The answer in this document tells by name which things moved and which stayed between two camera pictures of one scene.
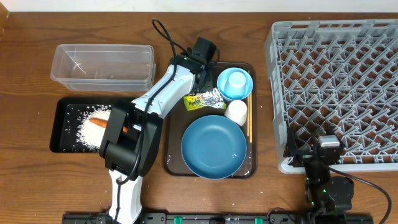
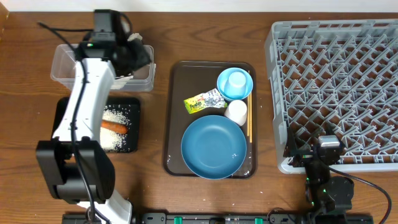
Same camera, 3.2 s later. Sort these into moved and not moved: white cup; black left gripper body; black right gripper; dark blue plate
Moved: black left gripper body
Not moved: white cup; dark blue plate; black right gripper
